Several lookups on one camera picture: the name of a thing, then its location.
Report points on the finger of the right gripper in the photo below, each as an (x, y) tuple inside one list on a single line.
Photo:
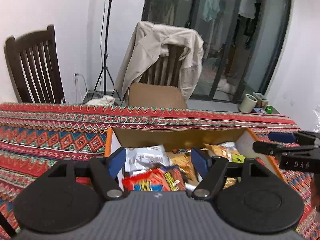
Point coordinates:
[(282, 137), (268, 148)]

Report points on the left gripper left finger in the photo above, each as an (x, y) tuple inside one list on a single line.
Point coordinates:
[(104, 172)]

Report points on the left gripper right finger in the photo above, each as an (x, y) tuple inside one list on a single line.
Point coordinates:
[(212, 170)]

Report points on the white gold cracker packet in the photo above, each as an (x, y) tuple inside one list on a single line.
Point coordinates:
[(144, 158)]

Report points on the person's right hand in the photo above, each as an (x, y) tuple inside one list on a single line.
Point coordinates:
[(315, 191)]

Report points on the green snack bar packet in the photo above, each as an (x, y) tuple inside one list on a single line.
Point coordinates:
[(238, 158)]

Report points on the tape roll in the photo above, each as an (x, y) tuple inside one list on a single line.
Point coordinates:
[(248, 103)]

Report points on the red yellow snack packet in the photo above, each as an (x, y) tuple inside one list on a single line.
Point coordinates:
[(156, 180)]

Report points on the orange cardboard box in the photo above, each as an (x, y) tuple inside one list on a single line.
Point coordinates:
[(261, 179)]

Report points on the white cloth on floor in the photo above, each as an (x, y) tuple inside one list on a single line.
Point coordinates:
[(105, 101)]

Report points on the colourful patterned tablecloth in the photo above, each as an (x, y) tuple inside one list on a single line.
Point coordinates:
[(44, 148)]

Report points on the black floor lamp stand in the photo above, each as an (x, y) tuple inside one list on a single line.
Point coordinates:
[(104, 73)]

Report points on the glass sliding door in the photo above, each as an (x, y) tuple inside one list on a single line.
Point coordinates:
[(242, 41)]

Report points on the chair with beige jacket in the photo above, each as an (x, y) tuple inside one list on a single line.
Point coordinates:
[(158, 86)]

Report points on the beige jacket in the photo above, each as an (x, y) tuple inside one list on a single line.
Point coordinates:
[(148, 43)]

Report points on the dark wooden chair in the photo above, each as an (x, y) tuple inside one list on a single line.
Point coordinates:
[(33, 65)]

